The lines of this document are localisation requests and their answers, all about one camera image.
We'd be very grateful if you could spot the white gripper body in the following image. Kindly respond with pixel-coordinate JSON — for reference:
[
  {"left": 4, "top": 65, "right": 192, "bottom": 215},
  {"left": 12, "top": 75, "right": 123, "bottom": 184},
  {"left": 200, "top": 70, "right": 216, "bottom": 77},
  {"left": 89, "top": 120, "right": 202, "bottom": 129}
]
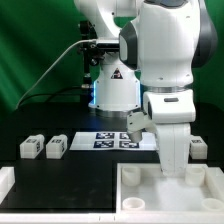
[{"left": 156, "top": 123, "right": 191, "bottom": 177}]

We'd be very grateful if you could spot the white square table top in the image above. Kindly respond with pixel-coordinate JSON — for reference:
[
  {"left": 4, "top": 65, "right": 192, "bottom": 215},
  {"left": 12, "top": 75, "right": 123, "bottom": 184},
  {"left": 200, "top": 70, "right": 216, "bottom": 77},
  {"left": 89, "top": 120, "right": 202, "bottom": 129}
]
[{"left": 116, "top": 163, "right": 224, "bottom": 224}]

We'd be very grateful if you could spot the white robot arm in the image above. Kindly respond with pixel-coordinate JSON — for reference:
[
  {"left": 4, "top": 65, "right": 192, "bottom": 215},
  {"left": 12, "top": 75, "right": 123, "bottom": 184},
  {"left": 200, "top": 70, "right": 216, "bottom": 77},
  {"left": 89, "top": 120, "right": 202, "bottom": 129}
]
[{"left": 74, "top": 0, "right": 217, "bottom": 176}]

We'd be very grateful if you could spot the white sheet with tags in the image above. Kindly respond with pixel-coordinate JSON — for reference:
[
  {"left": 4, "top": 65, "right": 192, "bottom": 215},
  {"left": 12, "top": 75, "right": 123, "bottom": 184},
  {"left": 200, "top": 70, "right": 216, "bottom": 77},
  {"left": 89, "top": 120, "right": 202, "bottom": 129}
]
[{"left": 70, "top": 132, "right": 156, "bottom": 151}]

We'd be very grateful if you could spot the white obstacle block left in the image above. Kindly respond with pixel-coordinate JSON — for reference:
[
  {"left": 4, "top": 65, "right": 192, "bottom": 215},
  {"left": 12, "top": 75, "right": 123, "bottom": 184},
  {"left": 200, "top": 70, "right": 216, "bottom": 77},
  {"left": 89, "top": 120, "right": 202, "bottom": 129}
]
[{"left": 0, "top": 167, "right": 15, "bottom": 204}]

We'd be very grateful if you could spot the black cable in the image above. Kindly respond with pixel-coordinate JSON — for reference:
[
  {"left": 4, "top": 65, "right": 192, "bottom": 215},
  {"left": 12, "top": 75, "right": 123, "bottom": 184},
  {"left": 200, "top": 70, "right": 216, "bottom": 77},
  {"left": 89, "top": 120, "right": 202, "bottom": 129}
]
[{"left": 19, "top": 85, "right": 92, "bottom": 108}]

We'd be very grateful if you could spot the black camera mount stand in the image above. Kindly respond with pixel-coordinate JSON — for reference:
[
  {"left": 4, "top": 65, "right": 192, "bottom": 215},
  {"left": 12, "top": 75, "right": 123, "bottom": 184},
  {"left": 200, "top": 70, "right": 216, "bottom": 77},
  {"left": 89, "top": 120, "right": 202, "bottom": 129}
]
[{"left": 78, "top": 20, "right": 102, "bottom": 108}]

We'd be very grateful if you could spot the white cable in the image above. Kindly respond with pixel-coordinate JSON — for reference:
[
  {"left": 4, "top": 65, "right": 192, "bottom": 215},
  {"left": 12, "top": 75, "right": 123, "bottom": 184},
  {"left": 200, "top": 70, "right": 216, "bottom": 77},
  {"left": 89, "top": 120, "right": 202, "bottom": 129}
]
[{"left": 15, "top": 39, "right": 98, "bottom": 110}]

